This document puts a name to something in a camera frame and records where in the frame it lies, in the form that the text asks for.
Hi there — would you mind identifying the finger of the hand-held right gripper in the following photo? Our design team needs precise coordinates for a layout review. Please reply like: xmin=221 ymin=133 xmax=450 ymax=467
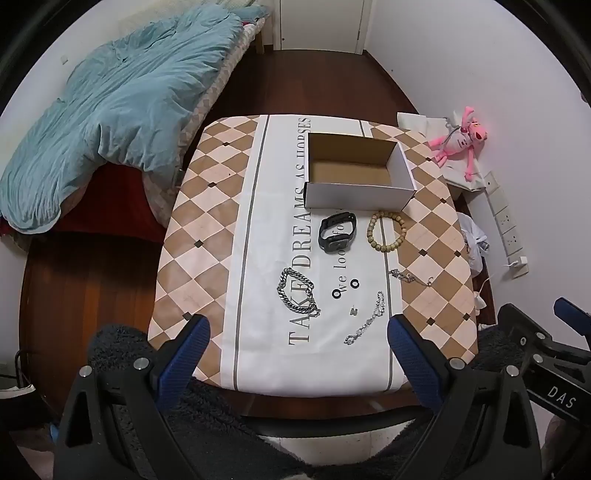
xmin=554 ymin=298 xmax=591 ymax=352
xmin=496 ymin=303 xmax=561 ymax=370

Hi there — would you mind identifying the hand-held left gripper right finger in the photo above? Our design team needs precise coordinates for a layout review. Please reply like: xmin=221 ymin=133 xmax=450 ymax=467
xmin=387 ymin=314 xmax=544 ymax=480

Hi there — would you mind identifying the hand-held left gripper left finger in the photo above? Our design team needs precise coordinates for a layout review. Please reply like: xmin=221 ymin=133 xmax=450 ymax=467
xmin=54 ymin=314 xmax=212 ymax=480

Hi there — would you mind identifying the thin silver chain bracelet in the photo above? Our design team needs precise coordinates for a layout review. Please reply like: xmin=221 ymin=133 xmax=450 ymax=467
xmin=344 ymin=291 xmax=386 ymax=347

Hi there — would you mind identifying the wooden bead bracelet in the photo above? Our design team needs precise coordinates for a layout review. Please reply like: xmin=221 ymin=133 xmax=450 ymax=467
xmin=367 ymin=211 xmax=407 ymax=254

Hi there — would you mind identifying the thick silver chain bracelet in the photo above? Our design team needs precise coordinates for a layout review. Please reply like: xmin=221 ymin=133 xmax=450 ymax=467
xmin=276 ymin=268 xmax=321 ymax=318

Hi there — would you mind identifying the black smartwatch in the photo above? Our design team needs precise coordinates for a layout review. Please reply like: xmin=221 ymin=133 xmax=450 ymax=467
xmin=318 ymin=212 xmax=358 ymax=254

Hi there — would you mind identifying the cardboard box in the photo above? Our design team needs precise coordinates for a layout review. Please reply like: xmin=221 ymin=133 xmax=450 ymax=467
xmin=302 ymin=132 xmax=417 ymax=210

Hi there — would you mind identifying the person's dark fleece clothing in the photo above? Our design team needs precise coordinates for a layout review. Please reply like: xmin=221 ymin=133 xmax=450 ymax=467
xmin=88 ymin=323 xmax=527 ymax=480

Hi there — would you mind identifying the crumpled white cloth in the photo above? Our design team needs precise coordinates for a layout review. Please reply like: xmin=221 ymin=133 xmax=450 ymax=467
xmin=459 ymin=215 xmax=490 ymax=278

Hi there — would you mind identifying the white power strip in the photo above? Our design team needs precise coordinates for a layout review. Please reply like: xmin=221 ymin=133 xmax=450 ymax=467
xmin=482 ymin=171 xmax=525 ymax=257

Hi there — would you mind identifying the checkered printed tablecloth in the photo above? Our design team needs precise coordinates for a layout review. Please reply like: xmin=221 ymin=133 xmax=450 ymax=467
xmin=148 ymin=114 xmax=478 ymax=398

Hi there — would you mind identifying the pink plush toy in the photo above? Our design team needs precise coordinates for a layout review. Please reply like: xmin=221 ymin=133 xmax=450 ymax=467
xmin=427 ymin=106 xmax=490 ymax=182

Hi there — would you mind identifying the blue blanket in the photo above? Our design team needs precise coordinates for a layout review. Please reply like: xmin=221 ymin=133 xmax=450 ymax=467
xmin=0 ymin=8 xmax=245 ymax=232

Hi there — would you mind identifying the white door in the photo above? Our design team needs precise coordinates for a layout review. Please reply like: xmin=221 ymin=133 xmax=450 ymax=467
xmin=272 ymin=0 xmax=372 ymax=55

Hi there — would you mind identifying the short silver clasp chain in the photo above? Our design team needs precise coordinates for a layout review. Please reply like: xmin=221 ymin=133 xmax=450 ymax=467
xmin=389 ymin=268 xmax=435 ymax=287

